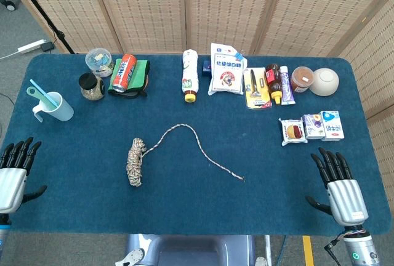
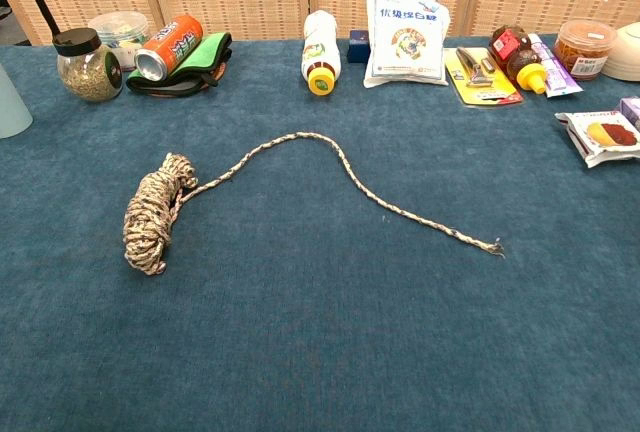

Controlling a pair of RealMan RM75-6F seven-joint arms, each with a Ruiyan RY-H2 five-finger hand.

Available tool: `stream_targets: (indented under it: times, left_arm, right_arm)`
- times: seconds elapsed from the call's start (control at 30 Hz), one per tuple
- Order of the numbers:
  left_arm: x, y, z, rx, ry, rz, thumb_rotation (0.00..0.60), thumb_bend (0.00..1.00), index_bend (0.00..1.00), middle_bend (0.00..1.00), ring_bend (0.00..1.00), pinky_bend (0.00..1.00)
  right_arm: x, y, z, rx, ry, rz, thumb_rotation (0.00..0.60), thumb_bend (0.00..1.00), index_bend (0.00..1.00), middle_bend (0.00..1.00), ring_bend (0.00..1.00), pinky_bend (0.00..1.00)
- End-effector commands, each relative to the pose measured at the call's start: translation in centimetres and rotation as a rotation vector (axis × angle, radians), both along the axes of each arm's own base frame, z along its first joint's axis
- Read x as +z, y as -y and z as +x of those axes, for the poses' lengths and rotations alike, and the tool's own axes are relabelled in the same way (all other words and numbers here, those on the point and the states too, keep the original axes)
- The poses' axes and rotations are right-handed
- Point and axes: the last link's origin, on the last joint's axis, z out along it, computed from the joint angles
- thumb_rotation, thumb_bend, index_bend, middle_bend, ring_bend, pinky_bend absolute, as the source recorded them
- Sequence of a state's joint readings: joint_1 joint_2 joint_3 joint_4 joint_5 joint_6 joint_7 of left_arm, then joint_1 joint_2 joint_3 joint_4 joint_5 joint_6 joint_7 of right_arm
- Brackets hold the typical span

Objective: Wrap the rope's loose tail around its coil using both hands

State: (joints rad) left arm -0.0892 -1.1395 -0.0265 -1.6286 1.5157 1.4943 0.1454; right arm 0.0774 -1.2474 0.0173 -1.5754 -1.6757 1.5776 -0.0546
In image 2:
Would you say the small dark blue box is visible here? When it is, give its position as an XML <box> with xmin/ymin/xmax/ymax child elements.
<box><xmin>346</xmin><ymin>29</ymin><xmax>372</xmax><ymax>64</ymax></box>

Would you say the white bottle yellow cap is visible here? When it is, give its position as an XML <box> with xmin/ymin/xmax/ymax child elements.
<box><xmin>300</xmin><ymin>9</ymin><xmax>343</xmax><ymax>97</ymax></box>

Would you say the white snack packet pie picture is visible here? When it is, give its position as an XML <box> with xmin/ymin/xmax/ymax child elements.
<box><xmin>554</xmin><ymin>110</ymin><xmax>640</xmax><ymax>169</ymax></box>

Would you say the razor on yellow card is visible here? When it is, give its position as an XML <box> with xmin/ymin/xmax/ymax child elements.
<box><xmin>443</xmin><ymin>45</ymin><xmax>525</xmax><ymax>107</ymax></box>

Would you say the purple white drink carton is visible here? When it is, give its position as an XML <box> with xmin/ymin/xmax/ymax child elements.
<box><xmin>618</xmin><ymin>95</ymin><xmax>640</xmax><ymax>132</ymax></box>

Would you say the pale blue cup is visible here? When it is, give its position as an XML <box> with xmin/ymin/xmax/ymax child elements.
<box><xmin>0</xmin><ymin>62</ymin><xmax>34</xmax><ymax>140</ymax></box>

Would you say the cream bowl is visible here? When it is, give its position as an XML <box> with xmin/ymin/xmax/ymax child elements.
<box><xmin>601</xmin><ymin>21</ymin><xmax>640</xmax><ymax>83</ymax></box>

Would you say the white sugar bag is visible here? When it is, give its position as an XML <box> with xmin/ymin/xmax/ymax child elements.
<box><xmin>363</xmin><ymin>0</ymin><xmax>451</xmax><ymax>89</ymax></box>

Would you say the clear tub orange snack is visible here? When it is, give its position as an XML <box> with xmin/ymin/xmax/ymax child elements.
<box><xmin>552</xmin><ymin>19</ymin><xmax>619</xmax><ymax>82</ymax></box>

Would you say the orange soda can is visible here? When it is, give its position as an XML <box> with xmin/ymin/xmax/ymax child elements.
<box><xmin>133</xmin><ymin>14</ymin><xmax>205</xmax><ymax>83</ymax></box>

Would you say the braided camouflage rope bundle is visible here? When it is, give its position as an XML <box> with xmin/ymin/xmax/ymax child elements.
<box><xmin>122</xmin><ymin>131</ymin><xmax>505</xmax><ymax>277</ymax></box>

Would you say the brown round coaster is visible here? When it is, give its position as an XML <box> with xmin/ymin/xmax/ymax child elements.
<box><xmin>147</xmin><ymin>61</ymin><xmax>228</xmax><ymax>99</ymax></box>

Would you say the purple white tube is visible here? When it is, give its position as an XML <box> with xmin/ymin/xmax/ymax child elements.
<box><xmin>527</xmin><ymin>32</ymin><xmax>584</xmax><ymax>99</ymax></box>

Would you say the blue table cover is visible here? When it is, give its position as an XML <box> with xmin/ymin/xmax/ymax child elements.
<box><xmin>0</xmin><ymin>34</ymin><xmax>640</xmax><ymax>432</ymax></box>

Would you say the clear plastic tub with items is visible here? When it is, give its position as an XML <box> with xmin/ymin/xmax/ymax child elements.
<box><xmin>88</xmin><ymin>10</ymin><xmax>151</xmax><ymax>73</ymax></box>

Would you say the brown honey bottle yellow cap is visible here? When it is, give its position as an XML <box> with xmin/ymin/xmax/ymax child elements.
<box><xmin>488</xmin><ymin>24</ymin><xmax>549</xmax><ymax>96</ymax></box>

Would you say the green cloth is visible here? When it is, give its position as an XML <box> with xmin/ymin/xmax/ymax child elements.
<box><xmin>125</xmin><ymin>31</ymin><xmax>234</xmax><ymax>93</ymax></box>

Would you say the glass jar black lid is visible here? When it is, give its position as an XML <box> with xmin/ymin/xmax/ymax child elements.
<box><xmin>52</xmin><ymin>27</ymin><xmax>124</xmax><ymax>103</ymax></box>

